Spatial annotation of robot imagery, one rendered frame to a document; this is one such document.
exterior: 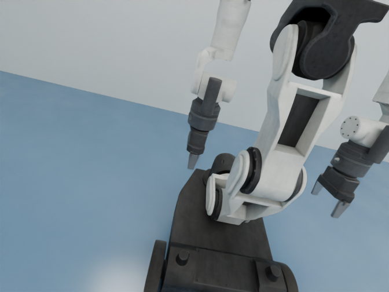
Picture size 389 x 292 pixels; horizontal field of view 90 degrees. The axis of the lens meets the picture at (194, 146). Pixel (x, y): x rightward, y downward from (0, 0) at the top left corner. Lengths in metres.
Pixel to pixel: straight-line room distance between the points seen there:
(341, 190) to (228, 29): 0.54
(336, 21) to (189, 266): 0.82
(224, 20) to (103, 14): 1.63
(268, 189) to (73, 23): 2.05
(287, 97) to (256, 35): 1.46
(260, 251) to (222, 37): 0.86
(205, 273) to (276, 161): 0.51
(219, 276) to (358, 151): 0.62
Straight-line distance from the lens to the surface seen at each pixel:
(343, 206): 0.73
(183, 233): 0.93
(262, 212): 0.72
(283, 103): 0.50
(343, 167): 0.69
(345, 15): 0.56
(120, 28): 2.04
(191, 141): 0.60
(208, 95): 0.51
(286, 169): 0.57
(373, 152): 0.67
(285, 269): 1.01
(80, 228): 1.15
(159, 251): 0.85
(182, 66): 1.95
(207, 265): 0.87
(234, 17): 0.53
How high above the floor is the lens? 0.97
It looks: 36 degrees down
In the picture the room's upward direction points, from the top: 16 degrees clockwise
